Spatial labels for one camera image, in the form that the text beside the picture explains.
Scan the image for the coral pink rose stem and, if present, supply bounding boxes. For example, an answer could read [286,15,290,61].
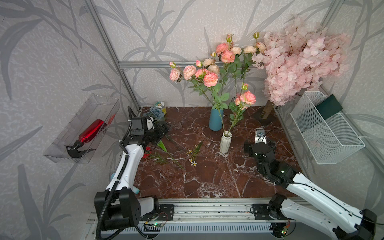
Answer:
[228,83,257,133]

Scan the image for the pink rose bunch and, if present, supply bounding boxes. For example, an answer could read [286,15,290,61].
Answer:
[196,60,229,130]

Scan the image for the cream pink rose stem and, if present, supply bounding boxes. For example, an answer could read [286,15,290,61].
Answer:
[231,47,243,94]

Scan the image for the deep pink rose stem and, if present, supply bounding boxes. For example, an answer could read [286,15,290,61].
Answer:
[216,34,242,86]

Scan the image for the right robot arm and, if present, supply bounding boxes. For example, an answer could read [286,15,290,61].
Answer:
[244,142,378,240]

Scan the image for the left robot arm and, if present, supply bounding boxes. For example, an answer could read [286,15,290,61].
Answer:
[94,117,170,240]

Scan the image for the blue hydrangea flowers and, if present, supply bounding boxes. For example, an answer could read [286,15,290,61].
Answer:
[143,107,166,122]

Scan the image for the white ribbed vase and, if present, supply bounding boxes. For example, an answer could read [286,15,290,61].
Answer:
[220,131,232,154]

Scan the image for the teal ceramic vase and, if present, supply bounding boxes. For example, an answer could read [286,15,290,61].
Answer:
[209,108,224,132]

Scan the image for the yellow tulip stem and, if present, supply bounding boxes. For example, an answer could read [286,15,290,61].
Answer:
[157,141,184,170]

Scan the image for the red rose stem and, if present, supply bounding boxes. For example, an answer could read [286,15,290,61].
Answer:
[143,147,168,165]

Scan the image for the tree stand base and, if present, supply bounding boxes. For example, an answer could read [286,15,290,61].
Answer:
[253,101,277,127]

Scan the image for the red spray bottle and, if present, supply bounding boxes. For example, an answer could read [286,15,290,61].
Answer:
[66,115,116,159]

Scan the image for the small white daisy sprig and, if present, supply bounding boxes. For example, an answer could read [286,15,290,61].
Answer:
[187,141,203,167]

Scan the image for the dark green card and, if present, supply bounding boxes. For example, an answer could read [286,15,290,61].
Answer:
[315,94,343,120]

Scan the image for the pink cherry blossom tree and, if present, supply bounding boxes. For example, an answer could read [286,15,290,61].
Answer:
[252,17,351,107]

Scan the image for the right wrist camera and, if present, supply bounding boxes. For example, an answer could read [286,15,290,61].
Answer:
[255,128,267,144]

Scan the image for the clear plastic wall bin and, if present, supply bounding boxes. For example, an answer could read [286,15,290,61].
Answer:
[44,94,120,164]

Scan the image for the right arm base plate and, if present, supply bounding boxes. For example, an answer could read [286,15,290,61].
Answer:
[250,204,291,221]

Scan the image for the white wire mesh basket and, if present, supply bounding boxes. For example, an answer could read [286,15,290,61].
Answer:
[291,92,366,165]

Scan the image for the aluminium front rail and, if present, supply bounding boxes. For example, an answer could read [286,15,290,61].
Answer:
[86,197,340,224]

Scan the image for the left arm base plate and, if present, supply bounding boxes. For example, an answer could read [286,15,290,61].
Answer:
[141,204,175,221]

